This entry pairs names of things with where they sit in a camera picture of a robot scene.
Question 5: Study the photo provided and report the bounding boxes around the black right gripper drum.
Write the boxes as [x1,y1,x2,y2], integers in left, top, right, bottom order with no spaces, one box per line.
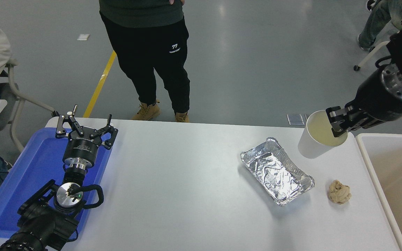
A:
[346,68,402,128]

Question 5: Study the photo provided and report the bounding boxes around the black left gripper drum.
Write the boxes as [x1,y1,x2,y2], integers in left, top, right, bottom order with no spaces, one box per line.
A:
[62,134,102,163]

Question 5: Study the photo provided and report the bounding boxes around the white paper cup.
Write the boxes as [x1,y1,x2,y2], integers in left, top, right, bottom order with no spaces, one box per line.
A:
[298,110,348,159]

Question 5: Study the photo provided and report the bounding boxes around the white chair with casters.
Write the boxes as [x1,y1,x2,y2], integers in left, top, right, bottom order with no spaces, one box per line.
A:
[353,19,402,71]

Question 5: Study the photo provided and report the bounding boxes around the blue plastic tray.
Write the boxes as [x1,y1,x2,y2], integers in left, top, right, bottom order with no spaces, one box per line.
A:
[0,127,115,238]

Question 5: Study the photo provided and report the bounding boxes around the crumpled tan paper ball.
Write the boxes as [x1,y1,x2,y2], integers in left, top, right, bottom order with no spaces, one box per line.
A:
[328,180,352,205]

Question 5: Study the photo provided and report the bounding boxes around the silver foil tray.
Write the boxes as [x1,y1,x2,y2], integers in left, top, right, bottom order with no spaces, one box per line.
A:
[240,137,315,207]

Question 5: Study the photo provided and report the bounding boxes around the seated person on white chair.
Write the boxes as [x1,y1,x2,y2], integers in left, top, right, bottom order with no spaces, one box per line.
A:
[357,0,402,51]

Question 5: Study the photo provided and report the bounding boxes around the grey metal frame chair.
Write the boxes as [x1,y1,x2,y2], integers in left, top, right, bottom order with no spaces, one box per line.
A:
[4,59,59,152]

